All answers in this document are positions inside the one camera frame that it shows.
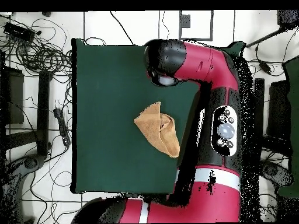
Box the dark grey power adapter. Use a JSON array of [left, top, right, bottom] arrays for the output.
[[258, 60, 273, 75]]

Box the dark green table cloth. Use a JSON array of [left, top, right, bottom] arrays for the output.
[[71, 38, 245, 195]]

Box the dark flat box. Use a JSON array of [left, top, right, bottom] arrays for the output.
[[0, 66, 25, 125], [266, 79, 293, 141]]

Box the dark tripod rod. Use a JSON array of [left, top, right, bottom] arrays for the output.
[[245, 9, 299, 48]]

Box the tangle of black cables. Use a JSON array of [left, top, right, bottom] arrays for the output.
[[0, 13, 73, 78]]

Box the black upright bar stand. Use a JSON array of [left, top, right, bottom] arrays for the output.
[[253, 78, 266, 162], [36, 71, 53, 157]]

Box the grey curved base foot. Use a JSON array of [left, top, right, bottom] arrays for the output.
[[259, 159, 295, 187], [0, 153, 46, 223]]

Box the black power strip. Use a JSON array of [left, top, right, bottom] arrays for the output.
[[53, 107, 71, 147]]

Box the tan terry towel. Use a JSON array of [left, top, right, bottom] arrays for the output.
[[133, 101, 181, 159]]

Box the black electronics box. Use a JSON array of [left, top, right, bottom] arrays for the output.
[[3, 21, 36, 43]]

